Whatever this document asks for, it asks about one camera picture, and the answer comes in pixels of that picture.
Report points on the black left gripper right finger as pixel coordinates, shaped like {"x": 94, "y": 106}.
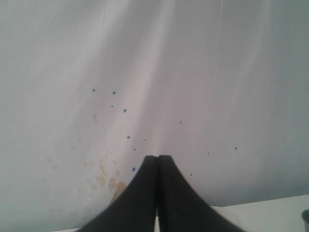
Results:
{"x": 180, "y": 208}

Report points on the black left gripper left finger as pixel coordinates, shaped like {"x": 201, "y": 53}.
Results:
{"x": 135, "y": 209}

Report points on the stainless steel cup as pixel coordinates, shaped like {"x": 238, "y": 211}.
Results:
{"x": 305, "y": 218}

